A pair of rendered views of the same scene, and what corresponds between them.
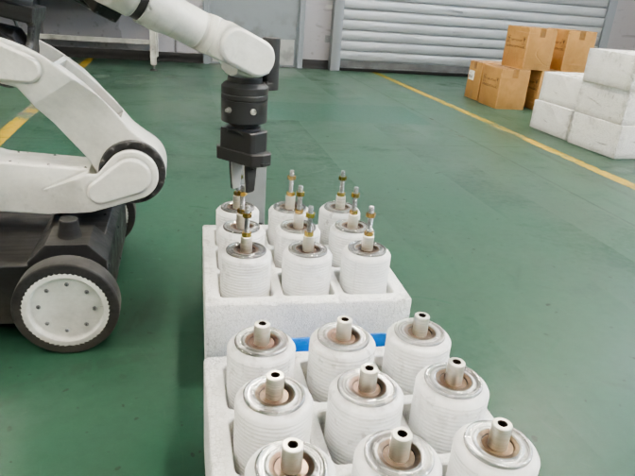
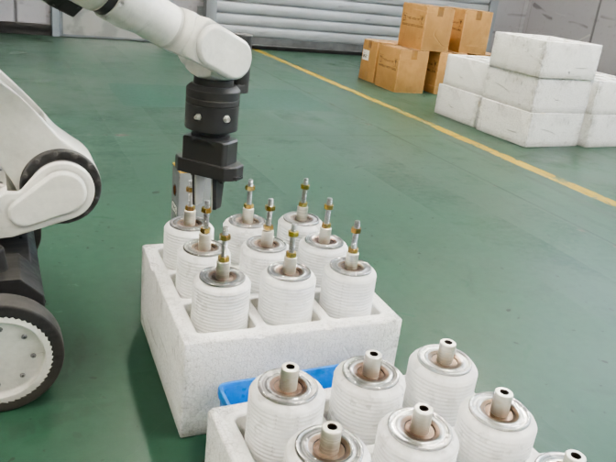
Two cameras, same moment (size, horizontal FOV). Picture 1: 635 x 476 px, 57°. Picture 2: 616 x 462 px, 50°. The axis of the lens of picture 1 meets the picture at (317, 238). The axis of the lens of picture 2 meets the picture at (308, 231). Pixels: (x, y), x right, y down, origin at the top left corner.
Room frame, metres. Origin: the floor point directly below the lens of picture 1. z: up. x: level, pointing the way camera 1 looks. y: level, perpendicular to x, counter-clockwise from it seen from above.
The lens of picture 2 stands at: (0.02, 0.21, 0.73)
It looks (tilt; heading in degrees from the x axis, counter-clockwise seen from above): 21 degrees down; 348
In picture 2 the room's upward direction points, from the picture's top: 7 degrees clockwise
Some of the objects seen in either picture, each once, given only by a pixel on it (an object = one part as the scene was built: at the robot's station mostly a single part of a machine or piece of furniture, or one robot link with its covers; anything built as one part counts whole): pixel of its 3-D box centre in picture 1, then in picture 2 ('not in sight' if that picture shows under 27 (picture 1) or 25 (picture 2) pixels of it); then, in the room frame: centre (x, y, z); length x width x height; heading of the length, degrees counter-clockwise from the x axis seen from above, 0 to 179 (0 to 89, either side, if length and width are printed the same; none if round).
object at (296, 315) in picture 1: (293, 294); (259, 320); (1.14, 0.04, 0.09); 0.39 x 0.39 x 0.18; 13
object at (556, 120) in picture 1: (575, 119); (481, 104); (3.79, -1.59, 0.09); 0.39 x 0.39 x 0.18; 15
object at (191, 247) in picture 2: (241, 227); (204, 247); (1.12, 0.16, 0.25); 0.08 x 0.08 x 0.01
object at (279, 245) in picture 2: (298, 227); (266, 244); (1.14, 0.04, 0.25); 0.08 x 0.08 x 0.01
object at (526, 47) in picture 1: (528, 47); (425, 27); (4.76, -1.51, 0.45); 0.30 x 0.24 x 0.30; 16
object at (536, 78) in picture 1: (540, 88); (438, 70); (4.80, -1.68, 0.15); 0.30 x 0.24 x 0.30; 15
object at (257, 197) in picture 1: (248, 219); (188, 235); (1.41, 0.18, 0.16); 0.07 x 0.07 x 0.31; 13
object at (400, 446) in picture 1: (400, 445); not in sight; (0.50, -0.11, 0.26); 0.02 x 0.02 x 0.03
